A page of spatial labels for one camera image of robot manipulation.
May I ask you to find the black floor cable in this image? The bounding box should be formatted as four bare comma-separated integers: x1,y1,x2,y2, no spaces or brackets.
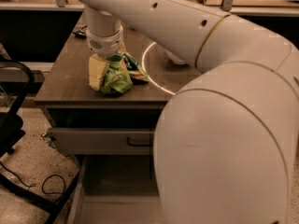
0,161,67,196

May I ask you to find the black office chair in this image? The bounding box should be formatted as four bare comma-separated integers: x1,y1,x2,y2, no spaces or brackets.
0,59,79,224

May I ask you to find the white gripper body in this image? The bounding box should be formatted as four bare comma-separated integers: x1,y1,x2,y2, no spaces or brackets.
86,27,123,57

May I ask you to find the dark candy bar wrapper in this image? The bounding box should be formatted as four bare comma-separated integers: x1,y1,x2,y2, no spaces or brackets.
73,26,87,39

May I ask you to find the green rice chip bag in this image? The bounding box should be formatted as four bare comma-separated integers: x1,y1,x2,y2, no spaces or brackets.
100,52,150,95

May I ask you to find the white bowl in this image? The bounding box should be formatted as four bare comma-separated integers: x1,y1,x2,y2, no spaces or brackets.
165,49,186,65

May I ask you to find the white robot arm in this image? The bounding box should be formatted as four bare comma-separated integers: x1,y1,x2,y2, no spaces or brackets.
79,0,298,224

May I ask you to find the open middle drawer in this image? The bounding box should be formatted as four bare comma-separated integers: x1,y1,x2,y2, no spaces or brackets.
67,155,165,224

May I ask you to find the grey drawer cabinet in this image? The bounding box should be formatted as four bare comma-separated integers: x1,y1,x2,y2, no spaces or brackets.
34,10,204,224

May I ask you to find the top drawer with black handle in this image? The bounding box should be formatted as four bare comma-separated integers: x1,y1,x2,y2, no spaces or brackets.
47,107,163,157

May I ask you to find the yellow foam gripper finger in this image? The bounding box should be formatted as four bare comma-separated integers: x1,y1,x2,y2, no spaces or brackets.
89,54,108,91

